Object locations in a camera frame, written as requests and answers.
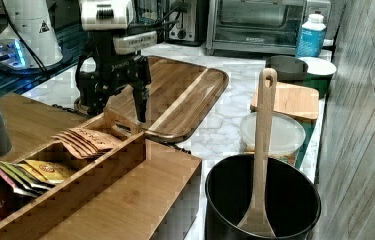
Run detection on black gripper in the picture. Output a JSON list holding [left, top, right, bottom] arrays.
[[75, 32, 151, 123]]

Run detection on bamboo drawer organizer box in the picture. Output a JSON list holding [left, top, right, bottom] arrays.
[[0, 106, 203, 240]]

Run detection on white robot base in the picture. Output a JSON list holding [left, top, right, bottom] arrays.
[[0, 0, 72, 72]]

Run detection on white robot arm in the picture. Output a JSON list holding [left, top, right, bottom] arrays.
[[75, 0, 157, 123]]

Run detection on brown tea bag packets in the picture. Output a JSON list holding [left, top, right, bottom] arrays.
[[53, 128, 122, 159]]

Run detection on dark wooden cutting board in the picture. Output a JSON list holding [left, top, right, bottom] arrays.
[[74, 55, 230, 144]]

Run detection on silver toaster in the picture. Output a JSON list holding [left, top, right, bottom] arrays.
[[165, 0, 209, 46]]

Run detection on yellow tea bag packets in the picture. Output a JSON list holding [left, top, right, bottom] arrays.
[[0, 159, 75, 198]]

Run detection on silver toaster oven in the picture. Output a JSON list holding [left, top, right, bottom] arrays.
[[206, 0, 331, 55]]

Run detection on dark grey bowl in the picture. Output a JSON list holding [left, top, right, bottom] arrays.
[[265, 55, 308, 82]]

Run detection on clear plastic lidded container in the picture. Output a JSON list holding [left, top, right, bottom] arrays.
[[240, 112, 306, 166]]

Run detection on light bamboo cutting board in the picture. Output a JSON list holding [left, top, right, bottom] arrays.
[[250, 81, 320, 123]]

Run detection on wooden spatula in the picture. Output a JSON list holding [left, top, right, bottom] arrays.
[[238, 68, 277, 238]]

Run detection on blue white plastic bottle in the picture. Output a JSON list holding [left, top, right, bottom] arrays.
[[296, 13, 326, 58]]

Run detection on green white bowl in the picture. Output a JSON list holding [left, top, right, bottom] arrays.
[[300, 57, 337, 98]]

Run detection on black utensil holder pot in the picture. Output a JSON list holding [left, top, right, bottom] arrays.
[[204, 153, 322, 240]]

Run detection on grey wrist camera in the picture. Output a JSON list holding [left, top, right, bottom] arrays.
[[113, 31, 157, 55]]

